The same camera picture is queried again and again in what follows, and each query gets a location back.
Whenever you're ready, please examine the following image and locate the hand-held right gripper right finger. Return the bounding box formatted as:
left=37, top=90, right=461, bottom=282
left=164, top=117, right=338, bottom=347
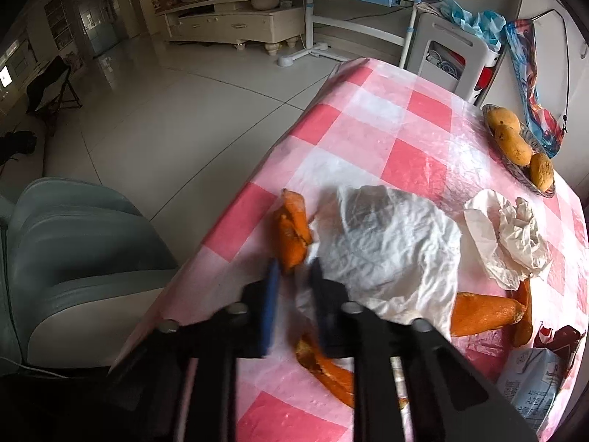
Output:
left=307, top=258, right=539, bottom=442

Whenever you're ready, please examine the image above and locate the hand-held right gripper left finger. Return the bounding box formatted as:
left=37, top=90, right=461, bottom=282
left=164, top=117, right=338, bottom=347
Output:
left=108, top=258, right=281, bottom=442

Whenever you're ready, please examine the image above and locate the short orange mango peel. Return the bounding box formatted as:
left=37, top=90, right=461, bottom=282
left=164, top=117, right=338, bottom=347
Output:
left=275, top=189, right=314, bottom=273

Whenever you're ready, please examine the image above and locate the torn orange mango peel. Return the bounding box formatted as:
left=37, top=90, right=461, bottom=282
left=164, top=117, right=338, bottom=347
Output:
left=294, top=331, right=410, bottom=410

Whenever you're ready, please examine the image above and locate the white tissue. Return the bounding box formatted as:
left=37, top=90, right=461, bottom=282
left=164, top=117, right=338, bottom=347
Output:
left=294, top=184, right=463, bottom=337

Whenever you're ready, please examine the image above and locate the long orange mango peel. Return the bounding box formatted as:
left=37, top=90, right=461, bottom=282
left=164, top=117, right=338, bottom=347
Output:
left=448, top=292, right=528, bottom=338

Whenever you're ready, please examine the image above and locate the beige paper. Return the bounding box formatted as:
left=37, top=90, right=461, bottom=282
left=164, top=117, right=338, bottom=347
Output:
left=462, top=189, right=553, bottom=291

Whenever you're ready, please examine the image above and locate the thin orange mango peel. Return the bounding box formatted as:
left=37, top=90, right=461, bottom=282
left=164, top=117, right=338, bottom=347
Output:
left=512, top=278, right=535, bottom=348

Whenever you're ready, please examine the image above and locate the green plush toy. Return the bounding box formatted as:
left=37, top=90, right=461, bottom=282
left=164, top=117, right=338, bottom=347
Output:
left=497, top=347, right=569, bottom=434

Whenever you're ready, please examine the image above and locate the red wrapper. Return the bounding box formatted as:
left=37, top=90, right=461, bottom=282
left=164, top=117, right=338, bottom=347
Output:
left=533, top=325, right=587, bottom=369

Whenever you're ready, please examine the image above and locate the pink checked tablecloth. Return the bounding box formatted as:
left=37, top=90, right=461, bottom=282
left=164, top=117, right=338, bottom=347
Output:
left=110, top=57, right=587, bottom=442

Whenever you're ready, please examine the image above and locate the grey sofa chair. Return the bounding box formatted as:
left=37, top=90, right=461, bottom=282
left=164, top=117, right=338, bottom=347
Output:
left=0, top=177, right=180, bottom=371

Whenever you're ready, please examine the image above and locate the yellow mango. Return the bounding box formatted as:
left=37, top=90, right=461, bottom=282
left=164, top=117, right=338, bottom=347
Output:
left=529, top=152, right=554, bottom=193
left=488, top=106, right=521, bottom=132
left=494, top=124, right=533, bottom=166

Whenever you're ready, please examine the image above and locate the red container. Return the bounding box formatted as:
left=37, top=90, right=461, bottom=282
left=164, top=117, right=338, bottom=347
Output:
left=476, top=67, right=500, bottom=98

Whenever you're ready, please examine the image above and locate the cream tv cabinet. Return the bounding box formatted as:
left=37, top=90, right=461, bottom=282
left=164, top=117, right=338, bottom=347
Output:
left=156, top=0, right=307, bottom=53

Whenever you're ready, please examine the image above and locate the white plastic stool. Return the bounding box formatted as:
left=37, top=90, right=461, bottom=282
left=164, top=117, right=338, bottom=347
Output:
left=407, top=11, right=502, bottom=104

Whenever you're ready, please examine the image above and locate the black folding chair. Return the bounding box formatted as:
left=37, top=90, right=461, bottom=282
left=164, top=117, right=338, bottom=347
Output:
left=25, top=55, right=84, bottom=116

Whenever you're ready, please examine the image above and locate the blue crumpled cloth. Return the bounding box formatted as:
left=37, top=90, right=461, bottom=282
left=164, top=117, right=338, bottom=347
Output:
left=430, top=0, right=507, bottom=51

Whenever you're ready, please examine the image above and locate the wire fruit bowl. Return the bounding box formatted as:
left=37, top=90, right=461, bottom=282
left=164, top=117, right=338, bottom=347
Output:
left=482, top=104, right=557, bottom=199

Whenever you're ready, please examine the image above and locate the white cable bundle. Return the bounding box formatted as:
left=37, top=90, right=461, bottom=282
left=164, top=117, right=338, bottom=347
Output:
left=426, top=43, right=461, bottom=84

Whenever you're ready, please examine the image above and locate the colourful drawstring bag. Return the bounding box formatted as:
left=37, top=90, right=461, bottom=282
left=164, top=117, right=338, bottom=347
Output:
left=504, top=9, right=574, bottom=159

